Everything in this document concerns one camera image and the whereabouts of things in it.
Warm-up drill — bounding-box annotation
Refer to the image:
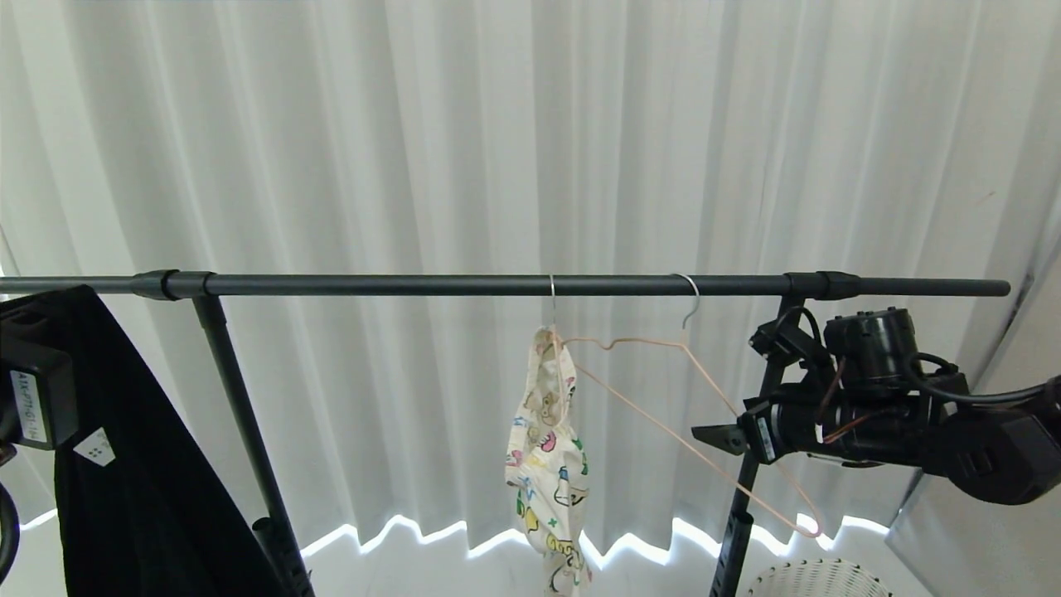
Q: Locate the cream printed garment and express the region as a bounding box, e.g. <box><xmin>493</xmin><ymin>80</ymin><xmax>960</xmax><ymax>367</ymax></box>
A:
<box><xmin>505</xmin><ymin>325</ymin><xmax>594</xmax><ymax>597</ymax></box>

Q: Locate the black cable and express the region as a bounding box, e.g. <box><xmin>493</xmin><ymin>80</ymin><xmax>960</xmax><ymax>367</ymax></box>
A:
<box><xmin>781</xmin><ymin>305</ymin><xmax>831</xmax><ymax>353</ymax></box>
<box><xmin>902</xmin><ymin>352</ymin><xmax>1061</xmax><ymax>409</ymax></box>
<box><xmin>0</xmin><ymin>481</ymin><xmax>22</xmax><ymax>583</ymax></box>

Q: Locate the black garment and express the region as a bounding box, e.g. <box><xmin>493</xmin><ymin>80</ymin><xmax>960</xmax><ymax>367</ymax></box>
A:
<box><xmin>0</xmin><ymin>285</ymin><xmax>293</xmax><ymax>597</ymax></box>

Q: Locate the white laundry basket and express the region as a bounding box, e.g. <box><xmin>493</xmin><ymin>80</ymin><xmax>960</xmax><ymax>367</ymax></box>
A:
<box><xmin>749</xmin><ymin>558</ymin><xmax>894</xmax><ymax>597</ymax></box>

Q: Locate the pink clothes hanger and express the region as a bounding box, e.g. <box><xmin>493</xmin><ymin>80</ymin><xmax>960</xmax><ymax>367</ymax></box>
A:
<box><xmin>564</xmin><ymin>274</ymin><xmax>824</xmax><ymax>539</ymax></box>
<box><xmin>547</xmin><ymin>274</ymin><xmax>581</xmax><ymax>349</ymax></box>

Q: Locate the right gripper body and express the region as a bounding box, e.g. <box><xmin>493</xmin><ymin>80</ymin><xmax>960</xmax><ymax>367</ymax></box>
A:
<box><xmin>740</xmin><ymin>388</ymin><xmax>931</xmax><ymax>468</ymax></box>

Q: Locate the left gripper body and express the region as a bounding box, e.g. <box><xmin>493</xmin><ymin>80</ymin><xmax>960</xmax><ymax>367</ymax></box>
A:
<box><xmin>0</xmin><ymin>338</ymin><xmax>80</xmax><ymax>454</ymax></box>

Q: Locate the black clothes rack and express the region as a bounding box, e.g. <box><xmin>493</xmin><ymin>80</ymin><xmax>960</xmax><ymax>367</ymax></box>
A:
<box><xmin>0</xmin><ymin>269</ymin><xmax>1012</xmax><ymax>597</ymax></box>

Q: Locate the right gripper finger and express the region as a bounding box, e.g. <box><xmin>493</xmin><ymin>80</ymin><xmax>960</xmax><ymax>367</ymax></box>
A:
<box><xmin>691</xmin><ymin>421</ymin><xmax>752</xmax><ymax>457</ymax></box>

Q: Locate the white curtain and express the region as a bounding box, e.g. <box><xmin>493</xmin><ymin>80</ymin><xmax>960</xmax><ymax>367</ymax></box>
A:
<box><xmin>0</xmin><ymin>0</ymin><xmax>1061</xmax><ymax>573</ymax></box>

